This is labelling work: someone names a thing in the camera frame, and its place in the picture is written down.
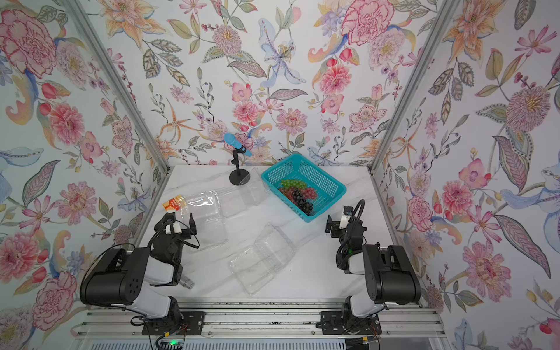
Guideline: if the clear clamshell container back centre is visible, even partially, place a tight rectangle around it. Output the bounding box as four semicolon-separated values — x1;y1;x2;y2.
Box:
217;168;271;217

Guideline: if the clear clamshell container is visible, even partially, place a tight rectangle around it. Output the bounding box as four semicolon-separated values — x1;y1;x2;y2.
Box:
228;223;297;296
217;168;271;217
179;190;228;252

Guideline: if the green grape bunch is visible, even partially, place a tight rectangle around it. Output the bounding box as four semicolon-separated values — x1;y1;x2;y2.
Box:
281;179;308;190

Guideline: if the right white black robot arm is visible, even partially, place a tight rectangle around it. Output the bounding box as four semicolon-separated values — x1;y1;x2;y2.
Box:
316;201;421;335

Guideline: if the grey metal cylinder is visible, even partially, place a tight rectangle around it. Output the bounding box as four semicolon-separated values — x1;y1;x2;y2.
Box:
179;275;195;290

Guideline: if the blue microphone on black stand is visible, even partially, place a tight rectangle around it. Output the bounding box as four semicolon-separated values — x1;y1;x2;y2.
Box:
224;133;252;186

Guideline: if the clear clamshell container back left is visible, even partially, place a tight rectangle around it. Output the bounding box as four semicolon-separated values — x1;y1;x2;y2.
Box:
179;190;228;252

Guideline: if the clear clamshell container front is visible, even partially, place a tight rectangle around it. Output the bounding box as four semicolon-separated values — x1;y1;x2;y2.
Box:
228;223;297;296

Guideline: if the teal plastic mesh basket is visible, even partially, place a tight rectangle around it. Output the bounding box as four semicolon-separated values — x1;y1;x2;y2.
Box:
261;155;347;223

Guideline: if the orange yellow snack packet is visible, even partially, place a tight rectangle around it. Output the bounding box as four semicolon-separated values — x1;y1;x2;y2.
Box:
163;195;187;212

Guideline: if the red grape bunch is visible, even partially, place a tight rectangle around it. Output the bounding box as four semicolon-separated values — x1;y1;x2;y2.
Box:
279;187;318;203

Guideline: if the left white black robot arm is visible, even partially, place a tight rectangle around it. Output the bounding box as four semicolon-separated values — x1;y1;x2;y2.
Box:
80;212;205;337

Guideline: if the aluminium rail base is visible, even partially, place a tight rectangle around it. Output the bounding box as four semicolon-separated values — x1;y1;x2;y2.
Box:
71;297;455;349

